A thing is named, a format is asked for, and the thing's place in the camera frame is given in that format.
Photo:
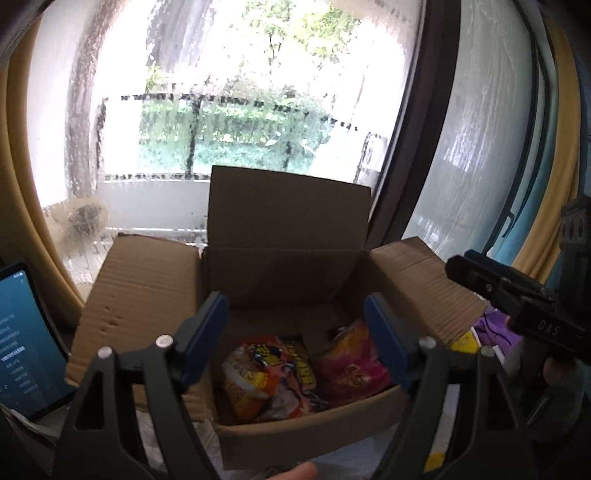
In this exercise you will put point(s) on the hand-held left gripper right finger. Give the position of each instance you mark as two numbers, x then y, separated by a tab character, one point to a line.
382	330

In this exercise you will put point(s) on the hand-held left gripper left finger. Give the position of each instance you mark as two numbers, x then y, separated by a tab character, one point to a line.
208	323

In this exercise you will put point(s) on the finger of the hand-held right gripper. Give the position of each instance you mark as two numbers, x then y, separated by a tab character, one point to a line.
466	274
485	259

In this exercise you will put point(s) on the pink snack packet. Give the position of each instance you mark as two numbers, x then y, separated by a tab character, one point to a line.
346	369

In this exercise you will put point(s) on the orange snack packet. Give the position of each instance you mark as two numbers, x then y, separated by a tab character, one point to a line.
268	378

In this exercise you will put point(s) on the brown cardboard box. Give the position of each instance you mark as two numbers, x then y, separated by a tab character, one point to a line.
277	221

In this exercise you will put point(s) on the person's right forearm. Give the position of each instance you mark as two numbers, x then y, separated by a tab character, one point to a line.
568	406

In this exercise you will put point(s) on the person's right hand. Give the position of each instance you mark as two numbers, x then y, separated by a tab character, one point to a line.
554	371

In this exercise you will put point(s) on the person's left hand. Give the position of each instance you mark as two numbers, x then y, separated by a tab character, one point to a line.
298	471

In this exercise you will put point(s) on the purple cloth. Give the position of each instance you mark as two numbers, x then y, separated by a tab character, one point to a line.
496	327

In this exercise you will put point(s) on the yellow curtain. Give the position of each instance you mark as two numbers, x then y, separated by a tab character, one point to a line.
27	207
561	161

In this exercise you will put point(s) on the flower pot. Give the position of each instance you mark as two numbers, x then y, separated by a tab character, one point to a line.
87	218

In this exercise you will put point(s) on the tablet with lit screen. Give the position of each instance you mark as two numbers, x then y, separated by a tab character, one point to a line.
27	332

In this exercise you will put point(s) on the balcony railing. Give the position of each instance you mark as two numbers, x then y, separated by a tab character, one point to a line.
221	99

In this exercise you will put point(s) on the dark window frame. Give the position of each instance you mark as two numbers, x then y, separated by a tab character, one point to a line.
415	115

